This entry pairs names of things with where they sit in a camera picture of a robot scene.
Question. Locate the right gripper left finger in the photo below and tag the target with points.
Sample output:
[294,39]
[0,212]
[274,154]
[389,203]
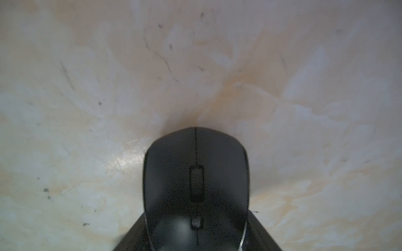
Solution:
[136,239]

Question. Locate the black mouse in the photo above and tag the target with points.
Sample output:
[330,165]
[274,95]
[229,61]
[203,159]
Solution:
[196,190]

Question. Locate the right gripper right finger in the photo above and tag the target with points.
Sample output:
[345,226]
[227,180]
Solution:
[257,238]

